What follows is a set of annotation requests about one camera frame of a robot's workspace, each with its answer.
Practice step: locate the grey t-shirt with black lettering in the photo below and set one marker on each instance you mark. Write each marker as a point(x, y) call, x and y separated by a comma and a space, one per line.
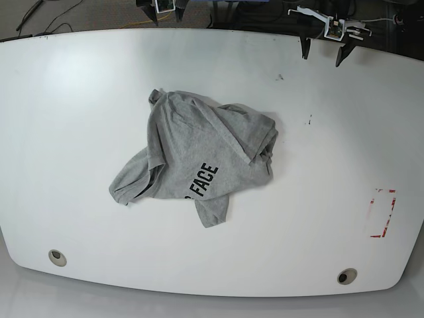
point(199, 152)

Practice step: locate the left table cable grommet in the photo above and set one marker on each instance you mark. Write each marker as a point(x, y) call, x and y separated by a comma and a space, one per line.
point(57, 258)

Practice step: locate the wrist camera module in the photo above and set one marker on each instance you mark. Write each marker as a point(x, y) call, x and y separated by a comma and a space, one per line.
point(164, 6)
point(334, 28)

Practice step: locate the table cable grommet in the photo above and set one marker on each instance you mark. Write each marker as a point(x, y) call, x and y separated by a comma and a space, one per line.
point(347, 276)
point(57, 258)

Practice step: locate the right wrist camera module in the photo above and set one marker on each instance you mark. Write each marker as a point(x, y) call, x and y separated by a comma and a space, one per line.
point(164, 6)

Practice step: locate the right table cable grommet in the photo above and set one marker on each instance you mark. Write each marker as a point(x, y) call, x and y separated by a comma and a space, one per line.
point(347, 276)

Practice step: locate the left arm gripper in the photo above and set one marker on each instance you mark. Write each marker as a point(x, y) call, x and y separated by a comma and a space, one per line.
point(353, 28)

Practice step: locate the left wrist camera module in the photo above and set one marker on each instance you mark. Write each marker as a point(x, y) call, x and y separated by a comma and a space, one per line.
point(334, 28)

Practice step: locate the red tape rectangle marking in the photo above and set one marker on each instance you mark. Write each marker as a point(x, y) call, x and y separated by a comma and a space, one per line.
point(380, 212)

